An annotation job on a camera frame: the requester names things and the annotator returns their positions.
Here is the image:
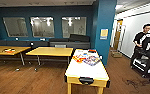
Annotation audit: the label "blue yellow board game box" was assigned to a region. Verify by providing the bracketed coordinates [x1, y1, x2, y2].
[80, 51, 92, 58]

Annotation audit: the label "purple board game box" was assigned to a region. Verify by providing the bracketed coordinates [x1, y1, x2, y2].
[83, 55, 102, 67]

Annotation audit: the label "yellow wall poster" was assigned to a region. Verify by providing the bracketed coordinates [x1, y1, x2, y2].
[100, 28, 109, 41]

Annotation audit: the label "orange flat object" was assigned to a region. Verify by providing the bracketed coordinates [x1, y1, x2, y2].
[1, 48, 16, 54]

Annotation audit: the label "light grey cushion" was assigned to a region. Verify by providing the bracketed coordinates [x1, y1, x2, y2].
[54, 44, 67, 49]

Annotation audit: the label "dark grey bench sofa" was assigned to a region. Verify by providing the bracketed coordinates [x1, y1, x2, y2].
[0, 39, 92, 51]

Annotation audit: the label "white air hockey table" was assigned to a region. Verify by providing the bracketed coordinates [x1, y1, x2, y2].
[64, 48, 111, 94]

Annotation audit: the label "cardboard box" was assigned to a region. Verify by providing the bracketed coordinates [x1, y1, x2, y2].
[110, 49, 123, 58]

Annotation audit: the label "wooden door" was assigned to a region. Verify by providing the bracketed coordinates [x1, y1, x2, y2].
[112, 19, 124, 51]

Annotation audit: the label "large light wooden table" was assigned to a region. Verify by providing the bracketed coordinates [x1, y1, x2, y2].
[25, 46, 74, 71]

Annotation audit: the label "person in black shirt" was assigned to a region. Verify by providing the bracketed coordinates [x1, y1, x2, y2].
[130, 23, 150, 68]

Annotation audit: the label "black floor cables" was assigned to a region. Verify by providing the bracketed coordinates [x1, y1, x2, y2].
[121, 77, 147, 92]

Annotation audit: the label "orange board game box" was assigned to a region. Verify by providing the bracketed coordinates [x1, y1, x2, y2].
[72, 54, 87, 63]

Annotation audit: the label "black wheeled cart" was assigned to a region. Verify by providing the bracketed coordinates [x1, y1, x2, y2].
[130, 46, 150, 78]

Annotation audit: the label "red black box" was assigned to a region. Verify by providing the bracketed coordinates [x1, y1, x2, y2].
[87, 49, 97, 54]

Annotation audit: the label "interior glass window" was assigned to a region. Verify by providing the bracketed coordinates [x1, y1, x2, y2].
[29, 16, 55, 39]
[2, 16, 30, 38]
[60, 16, 87, 39]

